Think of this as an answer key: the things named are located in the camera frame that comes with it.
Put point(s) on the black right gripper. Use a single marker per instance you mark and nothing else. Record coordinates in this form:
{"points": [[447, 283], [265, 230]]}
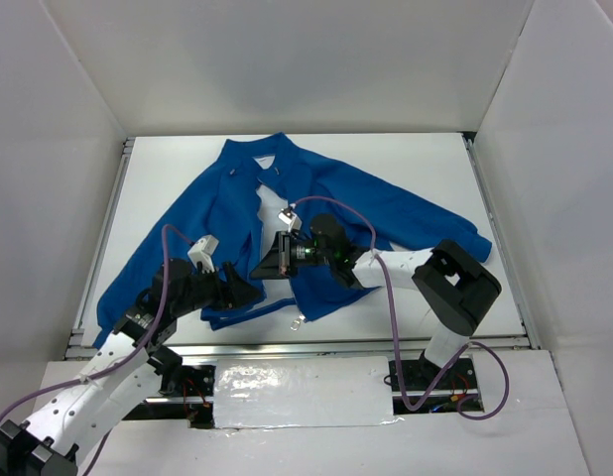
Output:
{"points": [[285, 254]]}

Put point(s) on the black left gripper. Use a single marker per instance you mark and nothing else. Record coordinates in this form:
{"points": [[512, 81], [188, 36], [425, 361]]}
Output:
{"points": [[225, 287]]}

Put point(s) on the silver zipper pull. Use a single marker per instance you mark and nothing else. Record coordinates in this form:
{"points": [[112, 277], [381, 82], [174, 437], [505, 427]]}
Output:
{"points": [[297, 323]]}

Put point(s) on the blue zip-up jacket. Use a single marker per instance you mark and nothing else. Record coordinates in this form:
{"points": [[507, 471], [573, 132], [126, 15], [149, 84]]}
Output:
{"points": [[223, 201]]}

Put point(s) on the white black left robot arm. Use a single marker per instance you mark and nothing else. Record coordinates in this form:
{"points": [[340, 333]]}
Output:
{"points": [[132, 364]]}

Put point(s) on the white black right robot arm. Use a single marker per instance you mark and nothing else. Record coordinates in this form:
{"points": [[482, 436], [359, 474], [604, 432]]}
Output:
{"points": [[457, 288]]}

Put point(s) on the white front cover panel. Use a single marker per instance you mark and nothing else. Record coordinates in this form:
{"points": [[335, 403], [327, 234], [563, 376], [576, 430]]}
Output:
{"points": [[302, 392]]}

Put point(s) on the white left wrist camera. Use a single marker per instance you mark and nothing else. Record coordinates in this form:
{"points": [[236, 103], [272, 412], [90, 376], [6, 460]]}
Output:
{"points": [[200, 253]]}

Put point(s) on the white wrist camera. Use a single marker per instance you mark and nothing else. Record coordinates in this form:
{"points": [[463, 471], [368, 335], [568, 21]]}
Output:
{"points": [[200, 253], [291, 219]]}

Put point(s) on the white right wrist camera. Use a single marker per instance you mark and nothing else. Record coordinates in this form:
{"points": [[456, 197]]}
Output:
{"points": [[291, 219]]}

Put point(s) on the left aluminium frame rail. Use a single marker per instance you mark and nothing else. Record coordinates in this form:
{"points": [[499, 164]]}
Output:
{"points": [[95, 248]]}

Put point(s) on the aluminium frame rail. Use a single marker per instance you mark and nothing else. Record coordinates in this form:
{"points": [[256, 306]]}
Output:
{"points": [[518, 296], [95, 248], [317, 348]]}

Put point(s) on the front aluminium frame rail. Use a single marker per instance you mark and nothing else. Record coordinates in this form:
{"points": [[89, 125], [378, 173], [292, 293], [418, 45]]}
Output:
{"points": [[317, 348]]}

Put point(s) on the right aluminium frame rail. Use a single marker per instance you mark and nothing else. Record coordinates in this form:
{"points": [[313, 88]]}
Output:
{"points": [[518, 296]]}

